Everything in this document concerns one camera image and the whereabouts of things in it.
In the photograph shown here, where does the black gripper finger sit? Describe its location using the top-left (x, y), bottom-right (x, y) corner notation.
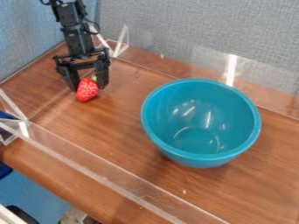
top-left (95, 60), bottom-right (110, 88)
top-left (57, 66), bottom-right (81, 92)

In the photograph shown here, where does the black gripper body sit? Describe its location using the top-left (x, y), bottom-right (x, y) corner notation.
top-left (51, 24), bottom-right (113, 74)

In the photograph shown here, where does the red toy strawberry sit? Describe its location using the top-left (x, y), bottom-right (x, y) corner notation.
top-left (77, 76), bottom-right (99, 102)

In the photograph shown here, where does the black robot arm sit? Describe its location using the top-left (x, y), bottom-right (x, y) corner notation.
top-left (41, 0), bottom-right (111, 91)

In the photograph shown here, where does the blue plastic bowl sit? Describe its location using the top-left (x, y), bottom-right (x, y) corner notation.
top-left (141, 79), bottom-right (262, 168)

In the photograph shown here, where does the dark blue object at left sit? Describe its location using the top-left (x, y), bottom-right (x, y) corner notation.
top-left (0, 109), bottom-right (18, 180)

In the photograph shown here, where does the clear acrylic front barrier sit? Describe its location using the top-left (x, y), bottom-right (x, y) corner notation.
top-left (0, 118), bottom-right (229, 224)

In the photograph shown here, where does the clear acrylic barrier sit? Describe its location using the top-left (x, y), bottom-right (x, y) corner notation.
top-left (118, 29), bottom-right (299, 120)
top-left (0, 118), bottom-right (229, 224)

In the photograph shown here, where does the clear acrylic back barrier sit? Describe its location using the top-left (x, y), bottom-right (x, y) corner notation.
top-left (118, 29), bottom-right (299, 120)

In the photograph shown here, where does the black object bottom left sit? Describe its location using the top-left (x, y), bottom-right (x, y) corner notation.
top-left (6, 205), bottom-right (41, 224)

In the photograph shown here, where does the clear acrylic corner bracket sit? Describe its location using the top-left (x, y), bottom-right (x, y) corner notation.
top-left (93, 25), bottom-right (130, 58)

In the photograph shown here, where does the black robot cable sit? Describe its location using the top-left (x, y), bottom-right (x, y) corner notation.
top-left (83, 18), bottom-right (102, 36)

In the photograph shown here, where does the clear acrylic left bracket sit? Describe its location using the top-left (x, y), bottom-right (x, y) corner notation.
top-left (0, 88), bottom-right (31, 145)

